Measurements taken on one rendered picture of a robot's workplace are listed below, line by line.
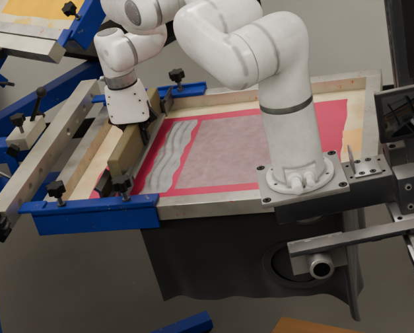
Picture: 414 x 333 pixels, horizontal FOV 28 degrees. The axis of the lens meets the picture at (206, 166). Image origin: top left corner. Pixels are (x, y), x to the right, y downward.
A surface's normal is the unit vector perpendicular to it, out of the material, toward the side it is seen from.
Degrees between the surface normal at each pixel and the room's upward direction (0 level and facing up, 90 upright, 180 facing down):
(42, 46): 32
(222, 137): 0
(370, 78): 0
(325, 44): 90
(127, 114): 89
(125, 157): 90
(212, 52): 77
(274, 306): 0
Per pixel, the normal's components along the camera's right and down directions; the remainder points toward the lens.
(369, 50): -0.19, 0.52
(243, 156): -0.22, -0.85
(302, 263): 0.04, 0.49
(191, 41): -0.80, 0.35
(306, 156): 0.36, 0.40
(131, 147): 0.96, -0.08
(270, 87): -0.71, -0.22
